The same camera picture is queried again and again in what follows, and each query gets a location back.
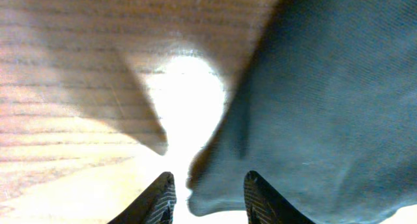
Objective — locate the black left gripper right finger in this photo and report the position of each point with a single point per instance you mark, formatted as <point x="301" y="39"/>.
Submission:
<point x="265" y="205"/>

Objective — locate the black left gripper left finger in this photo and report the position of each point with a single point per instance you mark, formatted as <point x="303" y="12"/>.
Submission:
<point x="155" y="205"/>

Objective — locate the black t-shirt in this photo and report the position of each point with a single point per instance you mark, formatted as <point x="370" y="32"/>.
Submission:
<point x="326" y="113"/>

